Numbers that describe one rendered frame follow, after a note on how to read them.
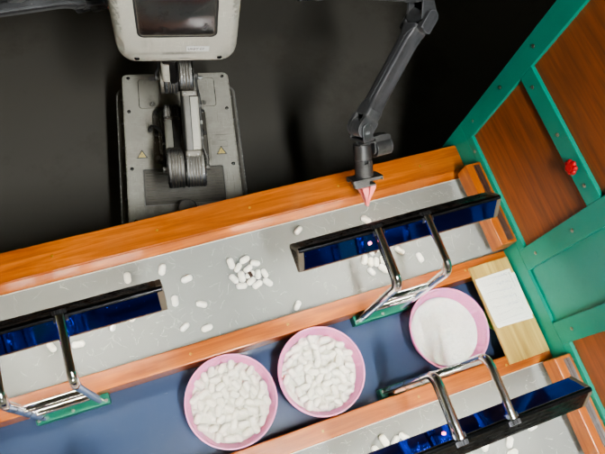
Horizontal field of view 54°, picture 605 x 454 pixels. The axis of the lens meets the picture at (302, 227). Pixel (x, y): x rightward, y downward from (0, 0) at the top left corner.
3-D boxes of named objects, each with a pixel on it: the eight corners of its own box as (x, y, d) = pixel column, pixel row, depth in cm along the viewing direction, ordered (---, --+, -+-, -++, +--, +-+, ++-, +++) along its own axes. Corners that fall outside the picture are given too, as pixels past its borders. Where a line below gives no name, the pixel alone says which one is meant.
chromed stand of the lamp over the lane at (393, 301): (333, 274, 199) (368, 224, 158) (386, 258, 204) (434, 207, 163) (352, 327, 193) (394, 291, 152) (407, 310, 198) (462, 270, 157)
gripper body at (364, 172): (383, 180, 186) (382, 158, 183) (354, 187, 183) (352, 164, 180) (374, 176, 191) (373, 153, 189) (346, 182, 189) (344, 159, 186)
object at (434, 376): (375, 391, 187) (426, 371, 146) (430, 371, 192) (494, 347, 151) (397, 452, 181) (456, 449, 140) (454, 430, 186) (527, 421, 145)
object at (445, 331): (397, 311, 197) (402, 306, 192) (456, 293, 203) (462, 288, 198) (422, 376, 190) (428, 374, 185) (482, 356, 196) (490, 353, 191)
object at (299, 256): (288, 246, 161) (292, 236, 154) (484, 194, 177) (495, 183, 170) (297, 273, 158) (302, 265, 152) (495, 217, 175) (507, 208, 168)
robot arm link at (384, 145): (347, 121, 183) (362, 124, 176) (377, 113, 188) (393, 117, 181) (349, 158, 188) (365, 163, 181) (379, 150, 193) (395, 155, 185)
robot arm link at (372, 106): (407, 5, 183) (430, 4, 174) (419, 16, 186) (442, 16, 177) (340, 129, 184) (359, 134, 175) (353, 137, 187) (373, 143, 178)
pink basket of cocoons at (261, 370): (175, 374, 179) (173, 369, 170) (258, 348, 186) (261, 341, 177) (198, 464, 171) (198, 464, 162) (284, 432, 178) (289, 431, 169)
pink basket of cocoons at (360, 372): (256, 367, 183) (259, 363, 175) (320, 315, 193) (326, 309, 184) (311, 438, 178) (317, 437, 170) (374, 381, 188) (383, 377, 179)
